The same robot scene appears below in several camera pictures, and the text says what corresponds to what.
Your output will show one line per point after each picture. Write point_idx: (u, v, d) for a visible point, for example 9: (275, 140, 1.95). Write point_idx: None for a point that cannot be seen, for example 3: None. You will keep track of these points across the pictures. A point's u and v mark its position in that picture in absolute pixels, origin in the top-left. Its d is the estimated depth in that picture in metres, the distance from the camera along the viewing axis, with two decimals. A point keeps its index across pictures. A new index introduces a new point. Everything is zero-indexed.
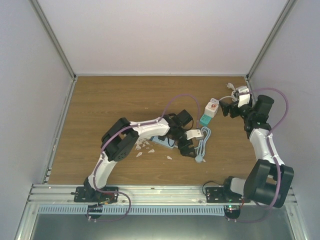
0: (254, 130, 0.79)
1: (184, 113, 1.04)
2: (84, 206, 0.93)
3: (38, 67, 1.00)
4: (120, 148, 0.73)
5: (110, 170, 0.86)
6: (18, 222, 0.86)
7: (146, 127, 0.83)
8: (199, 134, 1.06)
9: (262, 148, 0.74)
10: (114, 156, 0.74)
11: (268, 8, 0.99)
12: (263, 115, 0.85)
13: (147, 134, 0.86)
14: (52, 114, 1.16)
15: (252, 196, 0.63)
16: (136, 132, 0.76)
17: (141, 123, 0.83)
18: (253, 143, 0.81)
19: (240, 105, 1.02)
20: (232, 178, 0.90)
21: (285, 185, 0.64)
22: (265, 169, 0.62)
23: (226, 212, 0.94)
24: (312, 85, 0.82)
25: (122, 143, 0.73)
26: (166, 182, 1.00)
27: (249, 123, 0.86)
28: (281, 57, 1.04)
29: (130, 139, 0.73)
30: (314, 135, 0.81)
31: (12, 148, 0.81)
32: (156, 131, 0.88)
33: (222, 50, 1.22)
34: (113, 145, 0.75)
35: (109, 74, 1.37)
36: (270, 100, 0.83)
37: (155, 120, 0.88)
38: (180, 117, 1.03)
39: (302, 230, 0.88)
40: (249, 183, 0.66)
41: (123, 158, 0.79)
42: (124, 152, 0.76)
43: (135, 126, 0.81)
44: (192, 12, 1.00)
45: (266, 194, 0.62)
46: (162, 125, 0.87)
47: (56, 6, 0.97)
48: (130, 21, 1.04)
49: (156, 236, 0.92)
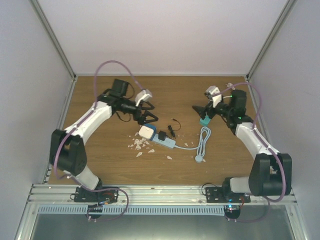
0: (238, 125, 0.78)
1: (117, 82, 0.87)
2: (84, 206, 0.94)
3: (38, 67, 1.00)
4: (74, 160, 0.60)
5: (89, 171, 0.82)
6: (18, 222, 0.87)
7: (87, 125, 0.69)
8: (144, 96, 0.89)
9: (253, 140, 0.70)
10: (73, 169, 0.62)
11: (268, 8, 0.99)
12: (241, 109, 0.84)
13: (91, 129, 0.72)
14: (52, 114, 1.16)
15: (260, 192, 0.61)
16: (79, 136, 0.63)
17: (77, 123, 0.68)
18: (242, 138, 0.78)
19: (216, 104, 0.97)
20: (229, 179, 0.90)
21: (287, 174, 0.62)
22: (266, 163, 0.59)
23: (226, 212, 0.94)
24: (311, 85, 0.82)
25: (72, 153, 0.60)
26: (166, 182, 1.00)
27: (232, 120, 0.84)
28: (281, 58, 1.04)
29: (76, 146, 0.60)
30: (313, 136, 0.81)
31: (12, 148, 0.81)
32: (98, 120, 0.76)
33: (222, 50, 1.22)
34: (63, 161, 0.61)
35: (110, 74, 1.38)
36: (243, 94, 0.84)
37: (91, 110, 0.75)
38: (116, 89, 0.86)
39: (302, 230, 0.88)
40: (253, 180, 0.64)
41: (84, 166, 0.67)
42: (81, 159, 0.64)
43: (74, 131, 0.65)
44: (192, 12, 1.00)
45: (273, 186, 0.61)
46: (102, 110, 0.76)
47: (56, 6, 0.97)
48: (130, 21, 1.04)
49: (156, 236, 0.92)
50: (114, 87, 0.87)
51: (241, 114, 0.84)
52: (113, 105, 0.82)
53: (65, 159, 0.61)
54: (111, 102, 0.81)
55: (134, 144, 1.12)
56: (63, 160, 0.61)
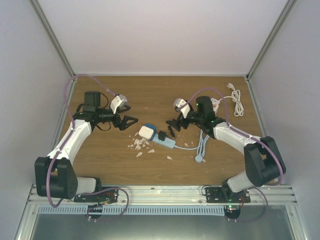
0: (216, 130, 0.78)
1: (88, 95, 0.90)
2: (84, 206, 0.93)
3: (38, 66, 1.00)
4: (65, 184, 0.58)
5: (84, 179, 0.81)
6: (18, 222, 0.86)
7: (69, 144, 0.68)
8: (119, 102, 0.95)
9: (234, 136, 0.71)
10: (66, 195, 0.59)
11: (268, 8, 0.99)
12: (211, 114, 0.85)
13: (75, 147, 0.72)
14: (52, 114, 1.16)
15: (262, 182, 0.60)
16: (64, 158, 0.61)
17: (60, 145, 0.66)
18: (221, 138, 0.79)
19: (185, 114, 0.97)
20: (227, 182, 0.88)
21: (278, 155, 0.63)
22: (255, 151, 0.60)
23: (226, 212, 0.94)
24: (311, 85, 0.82)
25: (61, 178, 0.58)
26: (166, 182, 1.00)
27: (206, 126, 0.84)
28: (281, 57, 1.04)
29: (65, 168, 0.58)
30: (313, 135, 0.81)
31: (12, 148, 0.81)
32: (81, 137, 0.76)
33: (222, 51, 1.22)
34: (55, 188, 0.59)
35: (110, 74, 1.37)
36: (204, 99, 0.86)
37: (70, 129, 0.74)
38: (88, 102, 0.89)
39: (302, 230, 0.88)
40: (252, 174, 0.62)
41: (76, 188, 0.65)
42: (72, 181, 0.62)
43: (58, 155, 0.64)
44: (192, 12, 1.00)
45: (271, 171, 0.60)
46: (82, 126, 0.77)
47: (56, 6, 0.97)
48: (130, 20, 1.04)
49: (156, 236, 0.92)
50: (86, 102, 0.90)
51: (212, 118, 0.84)
52: (92, 119, 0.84)
53: (56, 185, 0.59)
54: (89, 116, 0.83)
55: (134, 144, 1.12)
56: (54, 186, 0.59)
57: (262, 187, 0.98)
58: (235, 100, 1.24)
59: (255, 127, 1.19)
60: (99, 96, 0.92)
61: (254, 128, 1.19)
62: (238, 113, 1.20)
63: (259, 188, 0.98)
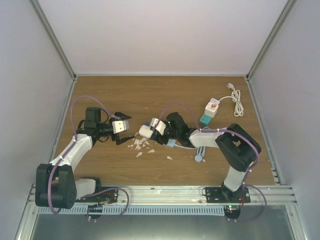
0: (191, 139, 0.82)
1: (89, 111, 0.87)
2: (84, 206, 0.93)
3: (38, 67, 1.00)
4: (66, 192, 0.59)
5: (82, 182, 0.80)
6: (18, 222, 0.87)
7: (71, 153, 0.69)
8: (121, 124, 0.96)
9: (207, 136, 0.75)
10: (66, 201, 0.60)
11: (268, 8, 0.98)
12: (184, 127, 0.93)
13: (76, 158, 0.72)
14: (52, 114, 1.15)
15: (243, 165, 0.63)
16: (66, 165, 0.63)
17: (63, 153, 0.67)
18: (199, 143, 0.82)
19: (162, 131, 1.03)
20: (225, 185, 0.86)
21: (247, 135, 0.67)
22: (223, 140, 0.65)
23: (226, 212, 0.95)
24: (311, 84, 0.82)
25: (62, 185, 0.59)
26: (166, 182, 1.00)
27: (183, 139, 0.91)
28: (281, 57, 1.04)
29: (67, 175, 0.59)
30: (313, 136, 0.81)
31: (12, 148, 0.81)
32: (83, 149, 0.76)
33: (222, 51, 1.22)
34: (55, 196, 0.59)
35: (110, 74, 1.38)
36: (175, 115, 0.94)
37: (73, 140, 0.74)
38: (89, 118, 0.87)
39: (302, 230, 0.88)
40: (235, 163, 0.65)
41: (75, 195, 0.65)
42: (72, 189, 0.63)
43: (60, 162, 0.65)
44: (192, 12, 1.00)
45: (247, 152, 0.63)
46: (84, 138, 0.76)
47: (56, 6, 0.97)
48: (129, 20, 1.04)
49: (155, 236, 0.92)
50: (86, 118, 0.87)
51: (185, 130, 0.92)
52: (93, 135, 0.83)
53: (56, 193, 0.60)
54: (90, 132, 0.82)
55: (134, 144, 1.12)
56: (54, 195, 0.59)
57: (262, 187, 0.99)
58: (235, 100, 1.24)
59: (255, 127, 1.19)
60: (99, 112, 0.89)
61: (254, 128, 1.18)
62: (238, 113, 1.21)
63: (259, 188, 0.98)
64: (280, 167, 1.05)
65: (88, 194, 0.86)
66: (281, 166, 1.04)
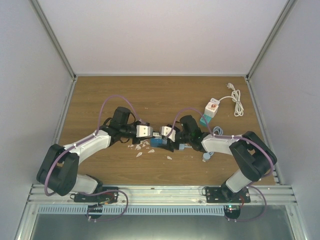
0: (202, 141, 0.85)
1: (117, 112, 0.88)
2: (84, 206, 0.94)
3: (39, 67, 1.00)
4: (64, 179, 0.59)
5: (85, 178, 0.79)
6: (18, 222, 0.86)
7: (85, 145, 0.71)
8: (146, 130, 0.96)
9: (220, 141, 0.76)
10: (60, 188, 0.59)
11: (268, 7, 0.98)
12: (197, 130, 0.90)
13: (88, 153, 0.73)
14: (52, 114, 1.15)
15: (255, 175, 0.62)
16: (76, 153, 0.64)
17: (77, 142, 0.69)
18: (212, 149, 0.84)
19: (174, 138, 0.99)
20: (225, 184, 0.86)
21: (263, 145, 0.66)
22: (238, 149, 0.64)
23: (226, 212, 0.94)
24: (311, 85, 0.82)
25: (63, 171, 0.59)
26: (165, 182, 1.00)
27: (195, 143, 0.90)
28: (281, 57, 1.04)
29: (72, 164, 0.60)
30: (313, 135, 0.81)
31: (12, 148, 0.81)
32: (97, 146, 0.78)
33: (222, 50, 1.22)
34: (53, 179, 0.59)
35: (110, 74, 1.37)
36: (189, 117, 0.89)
37: (92, 135, 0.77)
38: (116, 118, 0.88)
39: (302, 230, 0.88)
40: (248, 173, 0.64)
41: (72, 186, 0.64)
42: (71, 179, 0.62)
43: (72, 149, 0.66)
44: (192, 11, 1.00)
45: (261, 164, 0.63)
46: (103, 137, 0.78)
47: (55, 6, 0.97)
48: (129, 20, 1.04)
49: (155, 236, 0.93)
50: (113, 117, 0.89)
51: (198, 134, 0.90)
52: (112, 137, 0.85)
53: (55, 176, 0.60)
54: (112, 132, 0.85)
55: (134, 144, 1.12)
56: (52, 177, 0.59)
57: (261, 187, 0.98)
58: (235, 100, 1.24)
59: (255, 127, 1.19)
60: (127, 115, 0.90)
61: (254, 128, 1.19)
62: (238, 113, 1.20)
63: (258, 188, 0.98)
64: (280, 167, 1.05)
65: (87, 194, 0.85)
66: (281, 166, 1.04)
